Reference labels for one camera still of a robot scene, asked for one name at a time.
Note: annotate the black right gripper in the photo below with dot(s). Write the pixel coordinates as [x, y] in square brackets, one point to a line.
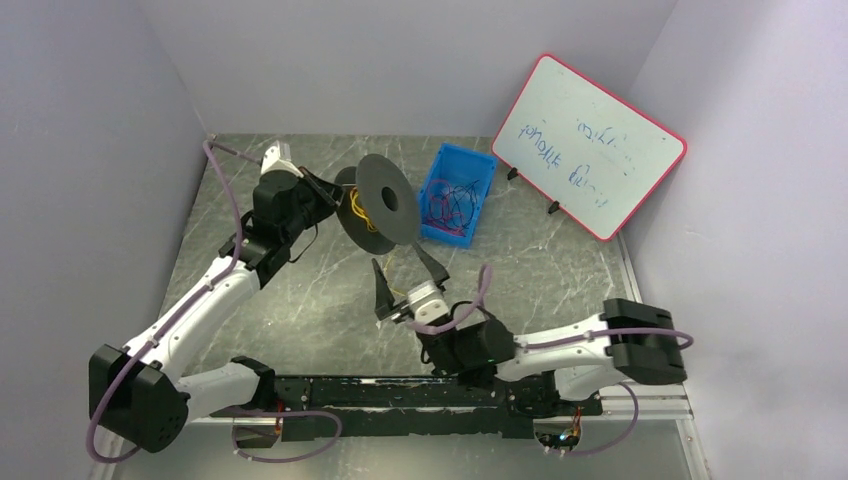
[403, 307]

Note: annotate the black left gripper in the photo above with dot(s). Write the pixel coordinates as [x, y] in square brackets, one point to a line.
[321, 197]

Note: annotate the grey perforated cable spool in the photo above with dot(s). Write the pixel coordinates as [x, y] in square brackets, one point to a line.
[379, 209]

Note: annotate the blue plastic bin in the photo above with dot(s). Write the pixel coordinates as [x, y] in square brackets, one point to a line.
[452, 195]

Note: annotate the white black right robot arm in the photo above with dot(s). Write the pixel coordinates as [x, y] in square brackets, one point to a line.
[626, 340]

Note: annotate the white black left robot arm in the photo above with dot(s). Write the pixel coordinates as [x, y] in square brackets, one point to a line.
[258, 250]

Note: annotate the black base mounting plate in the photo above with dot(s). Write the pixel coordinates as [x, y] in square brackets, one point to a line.
[410, 405]

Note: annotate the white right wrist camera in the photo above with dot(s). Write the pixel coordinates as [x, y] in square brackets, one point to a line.
[427, 305]

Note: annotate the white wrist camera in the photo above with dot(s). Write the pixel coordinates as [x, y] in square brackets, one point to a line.
[277, 157]
[427, 305]

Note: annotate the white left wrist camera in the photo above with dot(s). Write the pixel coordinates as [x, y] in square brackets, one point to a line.
[277, 157]

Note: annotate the white board red frame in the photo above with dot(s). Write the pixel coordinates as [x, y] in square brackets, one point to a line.
[584, 148]

